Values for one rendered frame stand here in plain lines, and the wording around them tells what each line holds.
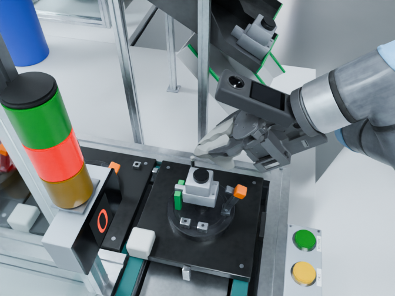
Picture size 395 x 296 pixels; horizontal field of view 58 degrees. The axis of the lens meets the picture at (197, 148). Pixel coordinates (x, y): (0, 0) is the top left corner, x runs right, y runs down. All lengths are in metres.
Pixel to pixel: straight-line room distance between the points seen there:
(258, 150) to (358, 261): 0.44
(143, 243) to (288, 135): 0.34
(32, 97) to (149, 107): 0.84
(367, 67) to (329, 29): 3.09
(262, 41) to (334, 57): 2.43
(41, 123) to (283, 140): 0.34
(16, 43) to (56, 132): 1.08
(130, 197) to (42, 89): 0.49
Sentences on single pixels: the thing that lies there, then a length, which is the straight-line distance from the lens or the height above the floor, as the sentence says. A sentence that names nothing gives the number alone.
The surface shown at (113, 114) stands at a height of 0.86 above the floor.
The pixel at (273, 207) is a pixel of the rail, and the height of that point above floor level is 0.96.
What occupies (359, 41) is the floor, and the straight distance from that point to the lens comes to 3.46.
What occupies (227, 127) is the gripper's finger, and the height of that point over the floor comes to 1.21.
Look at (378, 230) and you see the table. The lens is 0.96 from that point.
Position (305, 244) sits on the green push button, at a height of 0.97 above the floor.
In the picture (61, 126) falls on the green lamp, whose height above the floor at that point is 1.38.
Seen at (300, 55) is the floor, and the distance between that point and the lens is 3.11.
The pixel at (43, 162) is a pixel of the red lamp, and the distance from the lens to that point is 0.38.
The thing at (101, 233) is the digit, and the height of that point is 1.19.
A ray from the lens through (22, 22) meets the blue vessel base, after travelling 1.39.
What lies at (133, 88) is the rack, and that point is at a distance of 0.83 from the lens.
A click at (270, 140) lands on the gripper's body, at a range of 0.52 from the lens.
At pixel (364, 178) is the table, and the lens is 1.05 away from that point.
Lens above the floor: 1.61
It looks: 47 degrees down
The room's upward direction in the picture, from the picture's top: straight up
